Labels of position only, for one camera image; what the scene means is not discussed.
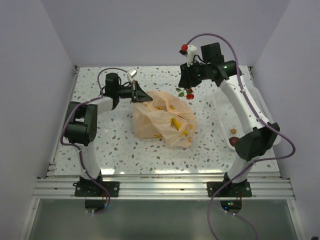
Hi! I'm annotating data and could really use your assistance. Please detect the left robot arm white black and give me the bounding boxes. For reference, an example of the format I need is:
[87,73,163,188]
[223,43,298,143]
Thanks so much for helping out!
[60,67,153,197]

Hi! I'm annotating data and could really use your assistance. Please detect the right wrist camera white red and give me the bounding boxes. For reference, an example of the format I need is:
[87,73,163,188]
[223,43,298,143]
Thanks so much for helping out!
[179,44,198,67]

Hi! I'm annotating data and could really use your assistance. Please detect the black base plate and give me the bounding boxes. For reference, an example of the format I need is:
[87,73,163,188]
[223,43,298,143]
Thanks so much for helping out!
[72,181,120,198]
[206,180,253,198]

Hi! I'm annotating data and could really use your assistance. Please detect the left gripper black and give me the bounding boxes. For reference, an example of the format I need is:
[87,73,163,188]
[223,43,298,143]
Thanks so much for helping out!
[115,80,153,104]

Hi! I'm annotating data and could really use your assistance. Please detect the fake red cherries with leaves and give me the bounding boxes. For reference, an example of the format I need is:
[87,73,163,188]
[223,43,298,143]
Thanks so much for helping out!
[175,87,195,100]

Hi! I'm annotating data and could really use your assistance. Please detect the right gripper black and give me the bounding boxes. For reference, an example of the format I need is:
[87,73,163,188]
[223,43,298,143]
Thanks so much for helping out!
[179,58,212,89]

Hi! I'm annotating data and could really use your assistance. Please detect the aluminium rail frame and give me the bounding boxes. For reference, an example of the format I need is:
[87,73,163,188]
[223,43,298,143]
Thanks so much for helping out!
[32,66,297,230]

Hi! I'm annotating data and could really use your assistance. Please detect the small brown fake nut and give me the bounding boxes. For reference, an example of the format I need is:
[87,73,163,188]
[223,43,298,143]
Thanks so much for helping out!
[230,128,237,134]

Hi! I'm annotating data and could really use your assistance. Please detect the fake yellow banana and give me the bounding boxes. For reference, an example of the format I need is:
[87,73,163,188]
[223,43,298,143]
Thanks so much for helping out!
[170,117,189,136]

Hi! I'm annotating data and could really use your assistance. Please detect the fake dark purple plum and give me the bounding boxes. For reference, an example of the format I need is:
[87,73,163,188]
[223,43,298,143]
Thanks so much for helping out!
[229,136,240,147]

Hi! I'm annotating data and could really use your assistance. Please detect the white plastic tray basket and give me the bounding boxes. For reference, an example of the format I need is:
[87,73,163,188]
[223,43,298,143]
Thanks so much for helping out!
[213,83,275,150]

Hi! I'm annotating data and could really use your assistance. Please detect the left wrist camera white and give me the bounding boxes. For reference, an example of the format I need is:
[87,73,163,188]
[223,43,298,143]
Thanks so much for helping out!
[126,68,138,82]

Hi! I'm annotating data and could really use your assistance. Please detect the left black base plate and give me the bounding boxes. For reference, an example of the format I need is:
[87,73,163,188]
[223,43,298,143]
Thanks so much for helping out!
[72,181,120,198]

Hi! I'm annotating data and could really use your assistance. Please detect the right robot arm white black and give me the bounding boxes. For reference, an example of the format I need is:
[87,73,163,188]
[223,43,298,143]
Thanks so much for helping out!
[178,42,280,197]

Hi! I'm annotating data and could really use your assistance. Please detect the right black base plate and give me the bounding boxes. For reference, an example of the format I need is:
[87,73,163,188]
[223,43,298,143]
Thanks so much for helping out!
[206,180,253,198]

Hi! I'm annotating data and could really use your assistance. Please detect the orange translucent plastic bag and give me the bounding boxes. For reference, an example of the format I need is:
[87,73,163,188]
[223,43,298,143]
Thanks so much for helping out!
[132,91,197,148]

